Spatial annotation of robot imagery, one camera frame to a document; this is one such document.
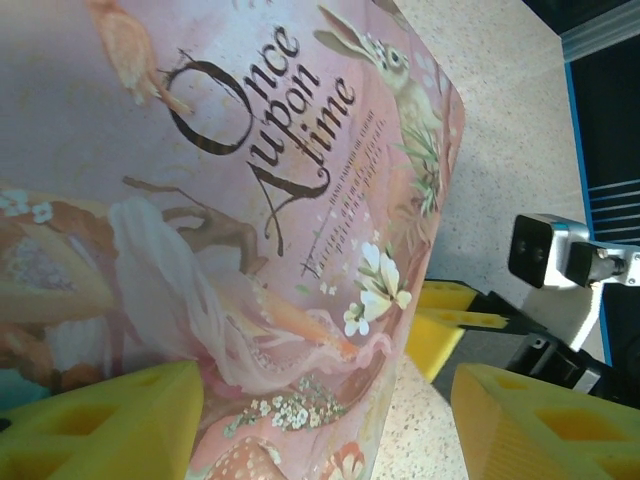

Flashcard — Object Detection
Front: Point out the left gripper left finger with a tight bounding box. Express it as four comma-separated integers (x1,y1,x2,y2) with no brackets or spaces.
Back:
0,359,207,480

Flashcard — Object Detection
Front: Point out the pink illustrated storybook box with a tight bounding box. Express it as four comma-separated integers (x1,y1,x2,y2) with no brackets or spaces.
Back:
0,0,467,480

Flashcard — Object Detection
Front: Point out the aluminium frame post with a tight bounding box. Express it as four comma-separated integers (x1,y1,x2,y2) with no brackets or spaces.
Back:
559,0,640,62

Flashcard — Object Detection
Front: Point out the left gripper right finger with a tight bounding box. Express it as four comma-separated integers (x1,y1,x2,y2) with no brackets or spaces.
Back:
449,362,640,480

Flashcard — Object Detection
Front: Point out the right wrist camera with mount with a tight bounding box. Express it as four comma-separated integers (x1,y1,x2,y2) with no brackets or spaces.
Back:
507,213,640,354

